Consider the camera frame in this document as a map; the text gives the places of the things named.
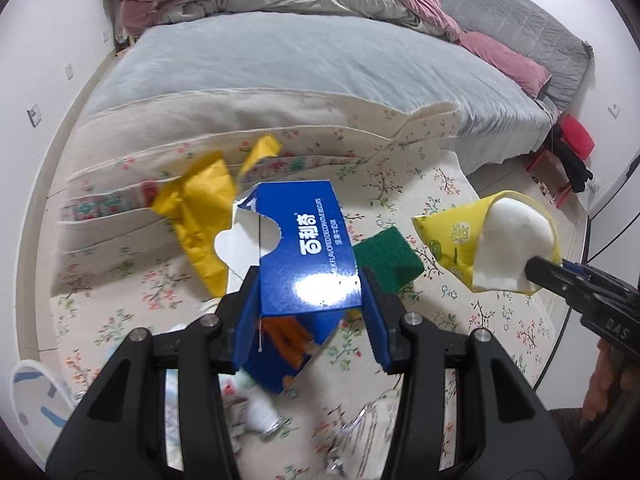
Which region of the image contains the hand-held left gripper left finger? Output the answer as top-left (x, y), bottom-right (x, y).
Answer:
top-left (45, 265), bottom-right (262, 480)

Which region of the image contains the black cloth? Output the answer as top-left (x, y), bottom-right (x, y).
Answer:
top-left (550, 125), bottom-right (594, 193)

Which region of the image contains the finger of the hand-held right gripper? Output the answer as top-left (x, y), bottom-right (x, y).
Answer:
top-left (561, 258), bottom-right (640, 293)
top-left (524, 256), bottom-right (608, 313)

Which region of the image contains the grey quilted pillow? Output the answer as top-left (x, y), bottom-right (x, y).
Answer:
top-left (410, 0), bottom-right (595, 111)

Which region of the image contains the red bag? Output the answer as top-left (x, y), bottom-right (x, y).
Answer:
top-left (559, 115), bottom-right (596, 157)

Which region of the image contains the white bowl with blue marks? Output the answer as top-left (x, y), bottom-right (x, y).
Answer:
top-left (10, 360), bottom-right (76, 453)

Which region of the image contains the green scouring sponge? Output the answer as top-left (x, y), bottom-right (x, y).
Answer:
top-left (353, 226), bottom-right (426, 295)

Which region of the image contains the yellow plastic bag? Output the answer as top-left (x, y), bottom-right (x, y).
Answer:
top-left (150, 133), bottom-right (282, 297)

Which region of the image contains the blue biscuit box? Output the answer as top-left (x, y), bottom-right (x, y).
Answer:
top-left (231, 180), bottom-right (362, 395)

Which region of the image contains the grey bed sheet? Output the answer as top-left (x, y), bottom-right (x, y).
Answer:
top-left (82, 10), bottom-right (558, 176)

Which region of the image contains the red low stool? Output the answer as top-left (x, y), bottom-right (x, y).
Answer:
top-left (525, 152), bottom-right (576, 206)

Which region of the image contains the floral blanket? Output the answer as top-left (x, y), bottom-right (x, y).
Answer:
top-left (50, 90), bottom-right (556, 480)

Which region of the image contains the silver foil wrapper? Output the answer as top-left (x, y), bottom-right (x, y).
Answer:
top-left (330, 390), bottom-right (406, 480)

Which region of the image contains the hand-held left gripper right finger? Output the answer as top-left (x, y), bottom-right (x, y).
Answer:
top-left (361, 266), bottom-right (576, 480)

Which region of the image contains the person's right hand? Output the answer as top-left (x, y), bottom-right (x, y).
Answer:
top-left (581, 340), bottom-right (625, 422)

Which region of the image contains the pink pillow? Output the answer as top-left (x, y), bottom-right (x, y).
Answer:
top-left (459, 31), bottom-right (552, 100)

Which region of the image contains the white plastic bottle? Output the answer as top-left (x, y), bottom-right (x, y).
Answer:
top-left (220, 367), bottom-right (291, 441)

